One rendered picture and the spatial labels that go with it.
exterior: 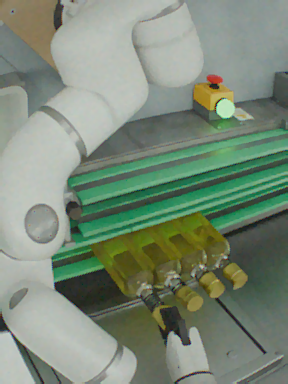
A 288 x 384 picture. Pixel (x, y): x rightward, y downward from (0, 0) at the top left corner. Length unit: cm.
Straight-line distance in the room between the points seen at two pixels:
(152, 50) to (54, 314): 34
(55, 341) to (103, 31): 35
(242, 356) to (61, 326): 54
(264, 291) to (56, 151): 77
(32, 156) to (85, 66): 12
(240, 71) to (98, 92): 74
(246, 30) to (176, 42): 63
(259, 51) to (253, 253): 53
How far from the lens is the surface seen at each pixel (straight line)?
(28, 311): 55
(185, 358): 78
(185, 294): 92
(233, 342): 103
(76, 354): 57
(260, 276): 124
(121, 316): 106
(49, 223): 52
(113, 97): 58
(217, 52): 121
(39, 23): 89
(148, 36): 63
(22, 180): 52
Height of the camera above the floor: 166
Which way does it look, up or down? 46 degrees down
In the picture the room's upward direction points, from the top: 137 degrees clockwise
